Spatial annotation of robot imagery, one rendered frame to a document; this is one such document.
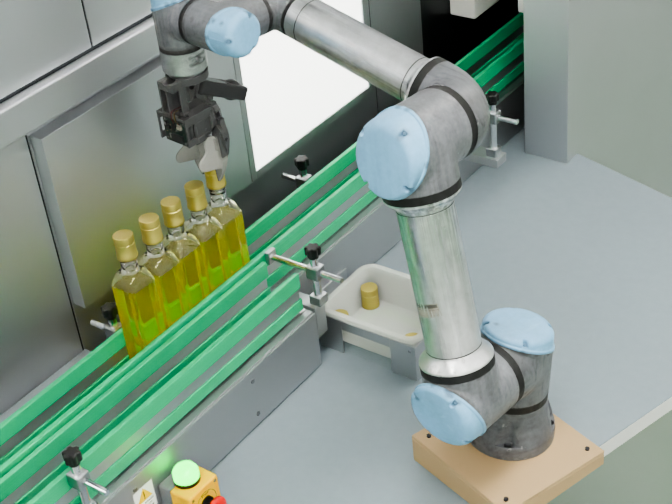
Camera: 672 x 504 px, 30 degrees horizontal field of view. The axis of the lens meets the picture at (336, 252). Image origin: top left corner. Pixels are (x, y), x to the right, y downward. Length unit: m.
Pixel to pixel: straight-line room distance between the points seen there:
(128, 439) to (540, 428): 0.66
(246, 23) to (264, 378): 0.65
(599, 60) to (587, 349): 0.83
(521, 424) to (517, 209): 0.81
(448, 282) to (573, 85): 1.12
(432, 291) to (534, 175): 1.10
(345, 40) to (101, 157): 0.49
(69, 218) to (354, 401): 0.61
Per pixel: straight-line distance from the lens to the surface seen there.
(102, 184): 2.18
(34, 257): 2.16
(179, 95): 2.08
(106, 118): 2.15
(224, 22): 1.94
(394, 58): 1.90
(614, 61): 3.04
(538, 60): 2.84
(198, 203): 2.17
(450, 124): 1.75
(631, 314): 2.47
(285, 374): 2.28
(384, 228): 2.61
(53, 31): 2.08
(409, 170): 1.70
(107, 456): 2.00
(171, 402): 2.08
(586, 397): 2.28
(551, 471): 2.09
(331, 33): 1.96
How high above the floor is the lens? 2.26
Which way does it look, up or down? 34 degrees down
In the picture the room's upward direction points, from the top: 7 degrees counter-clockwise
